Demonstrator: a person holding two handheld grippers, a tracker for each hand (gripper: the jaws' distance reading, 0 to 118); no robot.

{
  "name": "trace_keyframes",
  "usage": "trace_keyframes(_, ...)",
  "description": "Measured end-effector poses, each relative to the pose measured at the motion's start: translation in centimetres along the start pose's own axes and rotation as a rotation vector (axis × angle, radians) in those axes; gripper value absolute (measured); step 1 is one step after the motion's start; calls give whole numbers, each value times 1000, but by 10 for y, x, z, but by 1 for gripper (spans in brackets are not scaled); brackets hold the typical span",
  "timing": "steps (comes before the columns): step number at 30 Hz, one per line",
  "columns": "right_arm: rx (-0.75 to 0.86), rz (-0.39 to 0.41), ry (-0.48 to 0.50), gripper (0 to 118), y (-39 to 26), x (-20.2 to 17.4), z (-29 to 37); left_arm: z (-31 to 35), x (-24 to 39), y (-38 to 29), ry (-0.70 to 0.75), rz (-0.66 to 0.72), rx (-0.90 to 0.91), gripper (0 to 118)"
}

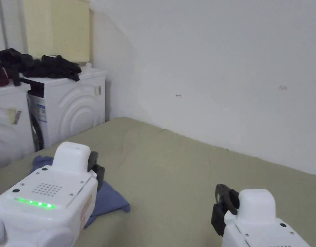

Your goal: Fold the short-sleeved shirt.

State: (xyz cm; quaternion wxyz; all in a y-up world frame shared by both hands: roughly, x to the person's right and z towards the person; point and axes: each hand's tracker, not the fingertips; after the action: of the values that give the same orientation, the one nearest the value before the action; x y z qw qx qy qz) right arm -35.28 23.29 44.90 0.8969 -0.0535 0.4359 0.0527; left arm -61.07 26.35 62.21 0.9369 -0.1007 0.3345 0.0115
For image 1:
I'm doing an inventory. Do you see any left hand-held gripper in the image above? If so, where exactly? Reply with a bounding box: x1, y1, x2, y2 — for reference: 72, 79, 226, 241
0, 141, 106, 247

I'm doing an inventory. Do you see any blue garment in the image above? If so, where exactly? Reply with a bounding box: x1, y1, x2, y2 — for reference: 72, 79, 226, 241
30, 155, 131, 229

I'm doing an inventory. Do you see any bed with pale green sheet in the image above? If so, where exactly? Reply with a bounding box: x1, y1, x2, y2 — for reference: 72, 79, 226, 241
0, 117, 316, 247

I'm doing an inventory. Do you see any white washing machine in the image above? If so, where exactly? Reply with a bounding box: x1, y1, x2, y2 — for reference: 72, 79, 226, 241
20, 54, 107, 153
0, 48, 37, 172

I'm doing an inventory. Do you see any pale yellow perforated hamper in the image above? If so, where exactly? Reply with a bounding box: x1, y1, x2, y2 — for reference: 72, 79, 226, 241
23, 0, 92, 65

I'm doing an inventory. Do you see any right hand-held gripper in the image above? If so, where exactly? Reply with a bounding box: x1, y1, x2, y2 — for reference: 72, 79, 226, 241
211, 183, 316, 247

